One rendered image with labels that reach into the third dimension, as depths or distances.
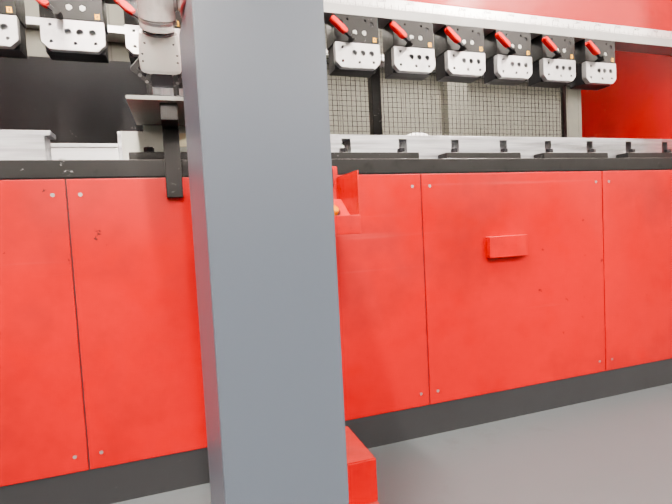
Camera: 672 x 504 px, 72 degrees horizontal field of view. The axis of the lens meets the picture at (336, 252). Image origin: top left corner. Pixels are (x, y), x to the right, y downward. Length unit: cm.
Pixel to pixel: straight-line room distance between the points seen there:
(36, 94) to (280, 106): 148
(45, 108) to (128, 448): 124
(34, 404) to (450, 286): 118
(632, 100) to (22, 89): 265
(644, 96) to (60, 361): 261
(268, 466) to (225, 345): 18
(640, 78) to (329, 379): 237
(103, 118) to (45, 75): 23
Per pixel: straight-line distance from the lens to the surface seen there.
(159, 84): 149
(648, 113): 274
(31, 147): 147
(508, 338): 169
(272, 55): 68
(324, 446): 73
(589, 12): 219
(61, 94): 204
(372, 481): 124
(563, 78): 202
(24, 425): 141
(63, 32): 151
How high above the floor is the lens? 68
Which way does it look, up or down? 3 degrees down
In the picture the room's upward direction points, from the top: 3 degrees counter-clockwise
